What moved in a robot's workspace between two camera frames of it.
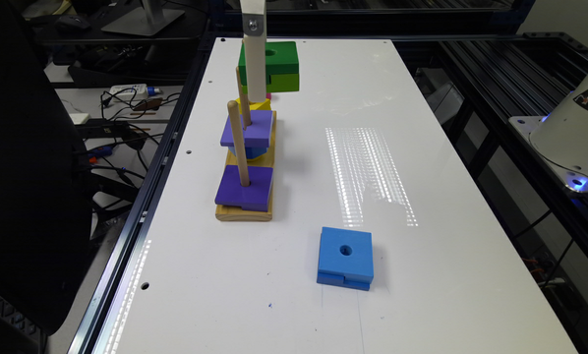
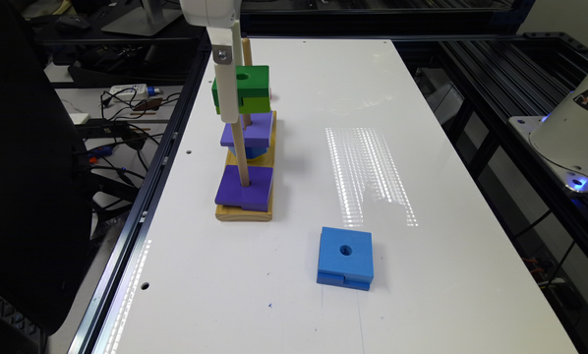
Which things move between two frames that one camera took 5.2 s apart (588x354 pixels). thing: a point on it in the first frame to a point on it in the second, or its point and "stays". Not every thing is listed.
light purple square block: (256, 135) stays
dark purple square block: (254, 197) stays
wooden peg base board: (236, 212) stays
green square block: (281, 67) to (254, 89)
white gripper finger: (254, 29) to (221, 40)
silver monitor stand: (148, 20) stays
